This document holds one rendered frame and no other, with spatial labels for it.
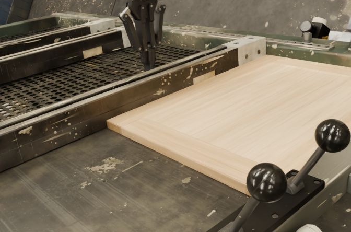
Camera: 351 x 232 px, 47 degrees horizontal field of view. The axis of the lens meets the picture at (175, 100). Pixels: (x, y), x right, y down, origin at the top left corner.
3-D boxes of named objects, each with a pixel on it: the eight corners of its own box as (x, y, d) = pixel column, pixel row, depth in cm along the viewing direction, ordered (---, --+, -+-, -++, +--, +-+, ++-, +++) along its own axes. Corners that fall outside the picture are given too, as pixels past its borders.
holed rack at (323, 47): (334, 47, 108) (334, 45, 108) (328, 50, 107) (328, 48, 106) (56, 13, 227) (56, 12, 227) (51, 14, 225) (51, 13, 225)
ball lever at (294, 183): (307, 196, 53) (363, 129, 44) (290, 210, 51) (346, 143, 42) (285, 175, 55) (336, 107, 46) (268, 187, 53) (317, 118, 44)
